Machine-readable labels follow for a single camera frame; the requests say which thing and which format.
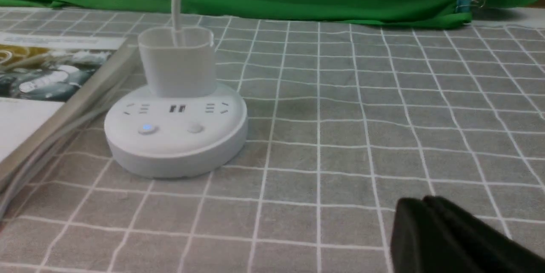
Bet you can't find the blue binder clip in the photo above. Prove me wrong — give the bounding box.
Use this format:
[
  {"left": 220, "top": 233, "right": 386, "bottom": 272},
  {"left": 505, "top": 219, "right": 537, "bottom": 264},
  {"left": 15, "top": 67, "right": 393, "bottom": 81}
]
[{"left": 455, "top": 0, "right": 486, "bottom": 13}]

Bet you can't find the white power cable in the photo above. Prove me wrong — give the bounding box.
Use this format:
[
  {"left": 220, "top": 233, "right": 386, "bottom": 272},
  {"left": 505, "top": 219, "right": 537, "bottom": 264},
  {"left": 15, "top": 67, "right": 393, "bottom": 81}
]
[{"left": 0, "top": 73, "right": 137, "bottom": 222}]

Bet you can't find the grey checked tablecloth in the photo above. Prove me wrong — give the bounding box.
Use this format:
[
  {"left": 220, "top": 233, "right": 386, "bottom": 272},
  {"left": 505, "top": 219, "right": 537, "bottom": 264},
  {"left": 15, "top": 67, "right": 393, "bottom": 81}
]
[{"left": 1, "top": 15, "right": 545, "bottom": 273}]

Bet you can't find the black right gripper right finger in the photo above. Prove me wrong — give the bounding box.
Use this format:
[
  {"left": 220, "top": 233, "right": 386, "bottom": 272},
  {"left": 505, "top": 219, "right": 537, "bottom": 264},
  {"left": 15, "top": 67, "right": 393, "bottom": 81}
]
[{"left": 423, "top": 196, "right": 545, "bottom": 273}]

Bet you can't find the book with photo cover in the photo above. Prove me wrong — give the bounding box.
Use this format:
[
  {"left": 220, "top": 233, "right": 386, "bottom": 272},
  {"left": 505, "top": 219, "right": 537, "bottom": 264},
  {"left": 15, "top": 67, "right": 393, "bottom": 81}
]
[{"left": 0, "top": 32, "right": 139, "bottom": 190}]

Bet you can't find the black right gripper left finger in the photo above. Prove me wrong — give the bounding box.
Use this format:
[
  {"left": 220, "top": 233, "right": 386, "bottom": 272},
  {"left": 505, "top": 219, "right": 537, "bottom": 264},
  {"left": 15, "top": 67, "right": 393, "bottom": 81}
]
[{"left": 390, "top": 198, "right": 482, "bottom": 273}]

